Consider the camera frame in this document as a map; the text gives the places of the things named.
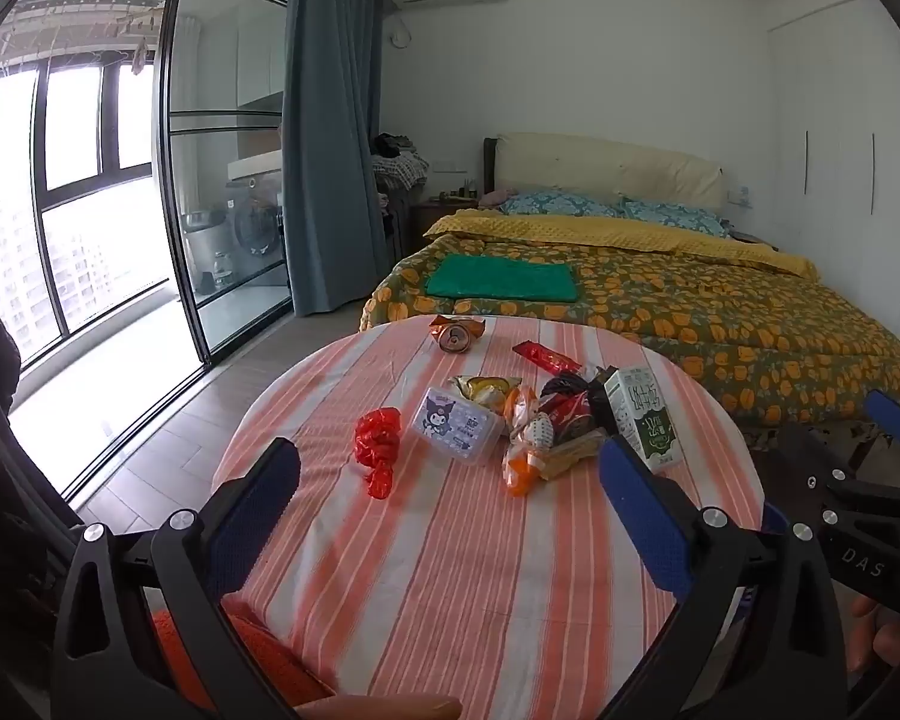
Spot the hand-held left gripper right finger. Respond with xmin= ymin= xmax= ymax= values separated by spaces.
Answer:
xmin=598 ymin=433 xmax=848 ymax=720

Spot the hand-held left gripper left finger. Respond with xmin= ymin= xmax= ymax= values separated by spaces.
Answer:
xmin=51 ymin=436 xmax=302 ymax=720

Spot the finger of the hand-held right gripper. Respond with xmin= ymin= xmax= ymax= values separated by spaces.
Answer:
xmin=862 ymin=388 xmax=900 ymax=466
xmin=765 ymin=424 xmax=900 ymax=532

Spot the white green milk carton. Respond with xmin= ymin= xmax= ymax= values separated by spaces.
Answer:
xmin=604 ymin=366 xmax=685 ymax=475

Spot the red packet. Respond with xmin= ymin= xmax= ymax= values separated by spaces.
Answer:
xmin=546 ymin=392 xmax=597 ymax=445

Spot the pile of snack wrappers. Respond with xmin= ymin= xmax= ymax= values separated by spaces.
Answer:
xmin=501 ymin=384 xmax=608 ymax=497

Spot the crushed red can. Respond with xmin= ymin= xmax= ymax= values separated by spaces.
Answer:
xmin=354 ymin=406 xmax=404 ymax=502

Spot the red snack wrapper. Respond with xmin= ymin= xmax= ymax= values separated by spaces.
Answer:
xmin=511 ymin=340 xmax=582 ymax=376

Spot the yellow white snack bag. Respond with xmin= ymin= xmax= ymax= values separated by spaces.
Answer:
xmin=450 ymin=373 xmax=524 ymax=415

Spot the white cartoon print wipes box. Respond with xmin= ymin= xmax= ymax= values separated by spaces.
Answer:
xmin=411 ymin=385 xmax=505 ymax=466

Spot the crushed orange can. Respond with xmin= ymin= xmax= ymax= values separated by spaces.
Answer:
xmin=429 ymin=313 xmax=487 ymax=353

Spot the person's right hand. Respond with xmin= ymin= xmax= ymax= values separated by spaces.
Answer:
xmin=849 ymin=598 xmax=900 ymax=683

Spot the person's left hand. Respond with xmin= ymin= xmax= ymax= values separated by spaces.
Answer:
xmin=296 ymin=694 xmax=462 ymax=720

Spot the orange white striped tablecloth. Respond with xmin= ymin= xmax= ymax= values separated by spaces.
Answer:
xmin=211 ymin=315 xmax=766 ymax=720

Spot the bed with orange floral quilt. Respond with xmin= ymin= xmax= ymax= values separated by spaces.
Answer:
xmin=360 ymin=232 xmax=900 ymax=428

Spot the white wardrobe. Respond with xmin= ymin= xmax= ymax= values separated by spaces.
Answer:
xmin=765 ymin=0 xmax=900 ymax=391

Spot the steel bin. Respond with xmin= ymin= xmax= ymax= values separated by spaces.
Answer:
xmin=184 ymin=211 xmax=230 ymax=295

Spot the green folded cloth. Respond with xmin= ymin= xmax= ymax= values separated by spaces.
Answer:
xmin=425 ymin=255 xmax=577 ymax=301

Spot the washing machine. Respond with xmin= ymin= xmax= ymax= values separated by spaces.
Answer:
xmin=225 ymin=178 xmax=286 ymax=286

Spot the blue floral pillow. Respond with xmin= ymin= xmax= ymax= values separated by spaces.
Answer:
xmin=499 ymin=191 xmax=623 ymax=218
xmin=621 ymin=197 xmax=730 ymax=235

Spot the yellow blanket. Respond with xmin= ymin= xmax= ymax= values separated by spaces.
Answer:
xmin=424 ymin=208 xmax=818 ymax=278

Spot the dark wooden nightstand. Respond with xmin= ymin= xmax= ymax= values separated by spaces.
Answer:
xmin=411 ymin=199 xmax=466 ymax=241

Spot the white pillow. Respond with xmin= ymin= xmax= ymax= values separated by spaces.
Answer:
xmin=495 ymin=133 xmax=725 ymax=211

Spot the black framed glass door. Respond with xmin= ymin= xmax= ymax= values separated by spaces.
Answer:
xmin=152 ymin=0 xmax=293 ymax=365

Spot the pile of clothes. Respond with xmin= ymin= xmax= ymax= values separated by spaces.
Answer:
xmin=371 ymin=133 xmax=430 ymax=188

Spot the black framed window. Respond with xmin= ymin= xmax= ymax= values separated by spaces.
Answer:
xmin=0 ymin=52 xmax=158 ymax=361

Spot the grey blue curtain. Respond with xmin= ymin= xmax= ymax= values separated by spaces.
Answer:
xmin=281 ymin=0 xmax=387 ymax=317

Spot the ceiling drying rack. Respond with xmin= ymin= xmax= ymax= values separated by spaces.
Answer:
xmin=0 ymin=0 xmax=166 ymax=72

